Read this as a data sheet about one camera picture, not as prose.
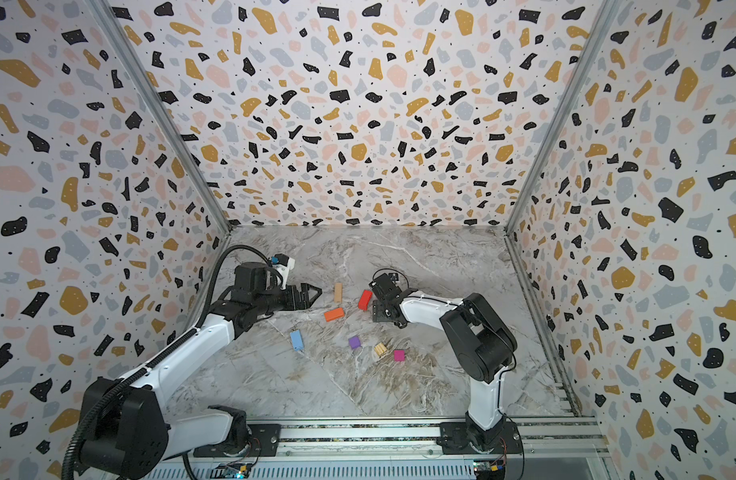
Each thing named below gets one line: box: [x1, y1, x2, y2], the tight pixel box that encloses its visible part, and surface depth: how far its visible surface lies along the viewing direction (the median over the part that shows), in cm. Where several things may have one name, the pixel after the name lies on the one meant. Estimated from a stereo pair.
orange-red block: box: [324, 307, 345, 322], surface depth 100 cm
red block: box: [358, 289, 373, 311], surface depth 101 cm
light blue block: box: [290, 329, 305, 351], surface depth 92 cm
